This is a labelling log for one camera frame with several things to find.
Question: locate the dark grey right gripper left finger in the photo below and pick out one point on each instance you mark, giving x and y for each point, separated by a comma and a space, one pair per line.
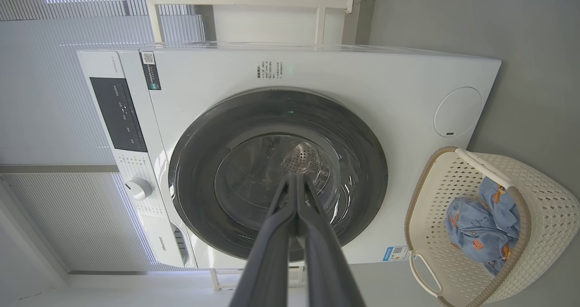
272, 261

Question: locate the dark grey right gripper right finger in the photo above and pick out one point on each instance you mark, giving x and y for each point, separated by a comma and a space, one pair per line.
326, 266

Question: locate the glass washer door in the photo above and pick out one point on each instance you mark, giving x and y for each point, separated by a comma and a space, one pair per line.
217, 130

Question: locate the blue garment with orange print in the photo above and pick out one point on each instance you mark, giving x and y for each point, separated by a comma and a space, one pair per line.
503, 207
473, 234

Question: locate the white front-load washing machine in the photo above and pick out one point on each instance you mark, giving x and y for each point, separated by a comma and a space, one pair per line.
385, 85

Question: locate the cream perforated plastic laundry basket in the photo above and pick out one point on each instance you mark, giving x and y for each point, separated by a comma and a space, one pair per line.
539, 189

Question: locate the white metal railing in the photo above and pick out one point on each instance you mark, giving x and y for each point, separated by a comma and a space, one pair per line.
244, 0

